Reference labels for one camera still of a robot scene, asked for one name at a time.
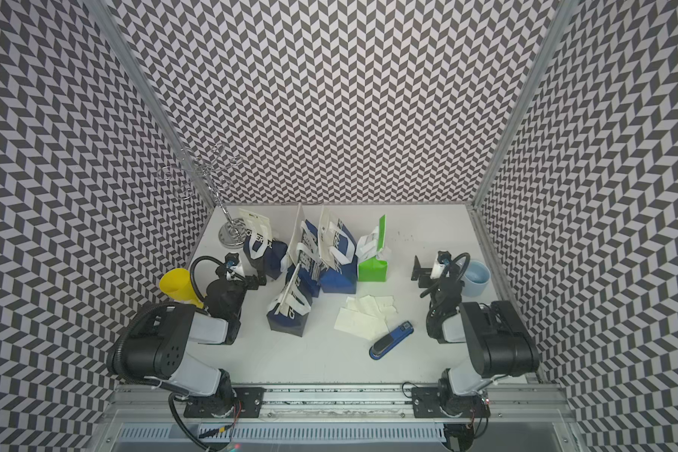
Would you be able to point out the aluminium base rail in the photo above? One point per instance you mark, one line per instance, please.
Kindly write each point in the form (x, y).
(343, 413)

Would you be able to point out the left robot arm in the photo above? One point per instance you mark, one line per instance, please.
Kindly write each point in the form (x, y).
(153, 350)

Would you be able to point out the metal wire mug tree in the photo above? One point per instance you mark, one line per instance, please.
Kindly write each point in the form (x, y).
(206, 175)

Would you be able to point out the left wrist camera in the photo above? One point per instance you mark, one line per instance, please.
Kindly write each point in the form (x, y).
(233, 266)

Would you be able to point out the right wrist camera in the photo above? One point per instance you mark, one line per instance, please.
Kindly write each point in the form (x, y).
(440, 264)

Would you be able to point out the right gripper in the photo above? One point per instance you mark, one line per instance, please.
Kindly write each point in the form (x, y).
(424, 273)

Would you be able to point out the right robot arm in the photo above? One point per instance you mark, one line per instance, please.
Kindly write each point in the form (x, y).
(498, 344)

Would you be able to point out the cream receipt pile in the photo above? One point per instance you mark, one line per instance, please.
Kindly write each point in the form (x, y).
(366, 317)

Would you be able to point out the green white bag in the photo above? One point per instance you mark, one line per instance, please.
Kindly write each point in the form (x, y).
(373, 255)

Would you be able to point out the blue black stapler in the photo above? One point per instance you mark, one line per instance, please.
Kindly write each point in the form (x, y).
(389, 341)

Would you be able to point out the yellow plastic cup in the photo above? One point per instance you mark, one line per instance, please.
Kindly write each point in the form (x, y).
(177, 285)

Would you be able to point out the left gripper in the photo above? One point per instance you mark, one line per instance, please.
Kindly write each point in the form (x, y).
(254, 283)

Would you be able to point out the light blue mug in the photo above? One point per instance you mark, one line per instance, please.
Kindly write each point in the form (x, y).
(476, 278)

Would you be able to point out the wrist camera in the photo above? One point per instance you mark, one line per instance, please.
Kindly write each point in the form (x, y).
(233, 266)
(440, 264)

